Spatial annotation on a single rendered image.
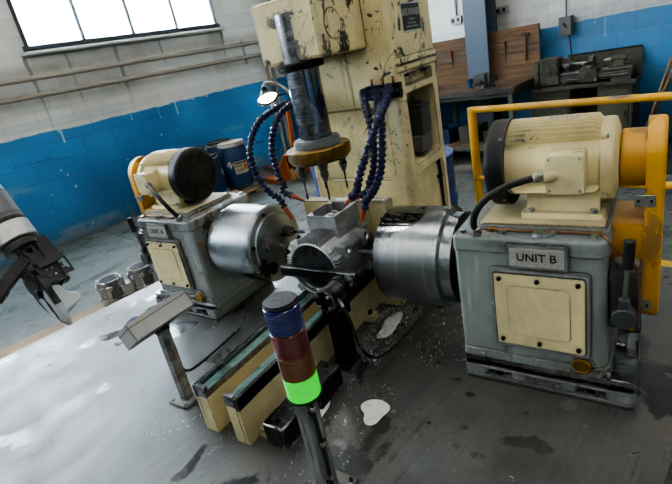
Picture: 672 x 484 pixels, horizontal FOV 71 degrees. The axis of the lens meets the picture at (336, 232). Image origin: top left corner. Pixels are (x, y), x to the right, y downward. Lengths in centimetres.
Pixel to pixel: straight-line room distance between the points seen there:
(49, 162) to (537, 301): 623
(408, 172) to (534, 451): 80
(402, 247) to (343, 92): 56
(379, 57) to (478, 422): 95
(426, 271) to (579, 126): 43
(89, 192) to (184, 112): 176
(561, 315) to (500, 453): 29
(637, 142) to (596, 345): 39
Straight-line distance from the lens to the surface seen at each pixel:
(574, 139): 100
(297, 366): 80
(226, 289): 169
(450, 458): 104
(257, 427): 116
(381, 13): 139
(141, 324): 121
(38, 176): 672
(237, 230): 147
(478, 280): 106
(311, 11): 124
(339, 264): 128
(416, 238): 112
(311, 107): 128
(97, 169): 691
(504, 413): 112
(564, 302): 102
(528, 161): 101
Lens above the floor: 156
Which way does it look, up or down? 20 degrees down
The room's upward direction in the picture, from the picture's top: 12 degrees counter-clockwise
